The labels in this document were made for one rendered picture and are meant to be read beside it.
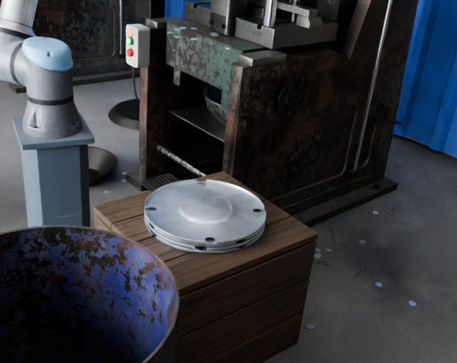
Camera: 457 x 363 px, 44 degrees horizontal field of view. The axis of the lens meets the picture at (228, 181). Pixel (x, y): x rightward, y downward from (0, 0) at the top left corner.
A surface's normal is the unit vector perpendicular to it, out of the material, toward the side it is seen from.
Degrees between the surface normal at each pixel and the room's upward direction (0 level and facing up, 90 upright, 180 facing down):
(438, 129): 90
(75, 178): 90
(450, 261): 0
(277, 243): 0
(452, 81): 90
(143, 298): 88
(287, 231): 0
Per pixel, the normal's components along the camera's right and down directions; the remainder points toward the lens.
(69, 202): 0.41, 0.45
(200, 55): -0.76, 0.24
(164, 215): 0.08, -0.88
